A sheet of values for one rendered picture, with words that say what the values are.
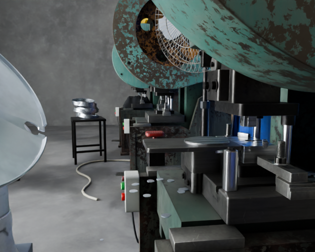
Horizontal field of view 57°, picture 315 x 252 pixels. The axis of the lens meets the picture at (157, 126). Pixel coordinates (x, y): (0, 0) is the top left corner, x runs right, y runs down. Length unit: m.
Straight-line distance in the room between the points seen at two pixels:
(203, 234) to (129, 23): 1.73
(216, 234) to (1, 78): 0.47
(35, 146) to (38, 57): 7.26
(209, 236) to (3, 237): 0.56
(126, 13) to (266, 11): 1.84
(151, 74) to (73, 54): 5.48
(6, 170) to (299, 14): 0.35
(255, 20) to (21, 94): 0.32
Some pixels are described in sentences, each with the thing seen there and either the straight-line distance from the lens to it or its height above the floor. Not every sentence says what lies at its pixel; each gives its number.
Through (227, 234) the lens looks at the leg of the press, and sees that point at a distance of 0.63.
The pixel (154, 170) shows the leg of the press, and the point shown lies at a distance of 1.03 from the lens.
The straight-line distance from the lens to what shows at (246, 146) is 0.78.
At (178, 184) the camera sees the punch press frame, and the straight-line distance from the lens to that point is 0.88.
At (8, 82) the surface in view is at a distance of 0.46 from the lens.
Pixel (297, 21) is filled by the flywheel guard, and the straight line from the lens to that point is 0.37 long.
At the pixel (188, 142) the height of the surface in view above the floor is 0.78.
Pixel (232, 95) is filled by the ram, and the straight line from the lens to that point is 0.76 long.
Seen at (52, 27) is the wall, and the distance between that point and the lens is 7.65.
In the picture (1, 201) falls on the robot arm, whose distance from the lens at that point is 0.89.
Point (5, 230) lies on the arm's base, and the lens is 0.92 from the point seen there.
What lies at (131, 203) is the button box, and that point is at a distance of 1.05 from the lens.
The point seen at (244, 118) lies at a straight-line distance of 0.84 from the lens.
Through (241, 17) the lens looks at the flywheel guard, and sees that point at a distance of 0.34.
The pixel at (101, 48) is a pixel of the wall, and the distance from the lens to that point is 7.44.
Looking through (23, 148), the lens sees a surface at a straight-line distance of 0.37.
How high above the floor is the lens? 0.93
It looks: 8 degrees down
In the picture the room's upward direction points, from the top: straight up
